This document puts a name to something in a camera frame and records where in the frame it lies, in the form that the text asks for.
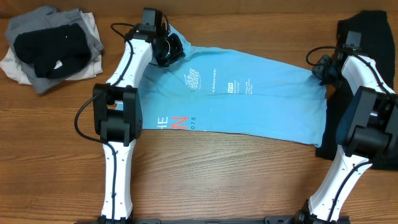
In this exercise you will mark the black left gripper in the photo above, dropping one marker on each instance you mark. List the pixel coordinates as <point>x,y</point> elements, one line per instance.
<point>177,51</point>

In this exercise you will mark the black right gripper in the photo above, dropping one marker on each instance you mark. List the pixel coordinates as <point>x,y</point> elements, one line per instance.
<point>321,70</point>

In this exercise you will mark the light blue t-shirt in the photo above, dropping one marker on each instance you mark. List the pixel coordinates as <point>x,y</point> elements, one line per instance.
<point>222,90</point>

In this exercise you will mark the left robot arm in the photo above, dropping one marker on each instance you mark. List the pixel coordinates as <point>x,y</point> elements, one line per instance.
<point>117,108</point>

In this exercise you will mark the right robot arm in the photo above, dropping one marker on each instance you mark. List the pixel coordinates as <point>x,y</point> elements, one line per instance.
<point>366,134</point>

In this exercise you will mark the black garment at right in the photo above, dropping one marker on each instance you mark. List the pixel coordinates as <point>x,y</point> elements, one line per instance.
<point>377,42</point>

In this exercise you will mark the white folded garment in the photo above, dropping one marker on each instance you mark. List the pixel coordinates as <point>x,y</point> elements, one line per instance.
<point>12,68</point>

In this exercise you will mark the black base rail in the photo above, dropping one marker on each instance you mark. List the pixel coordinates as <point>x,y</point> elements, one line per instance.
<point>265,220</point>

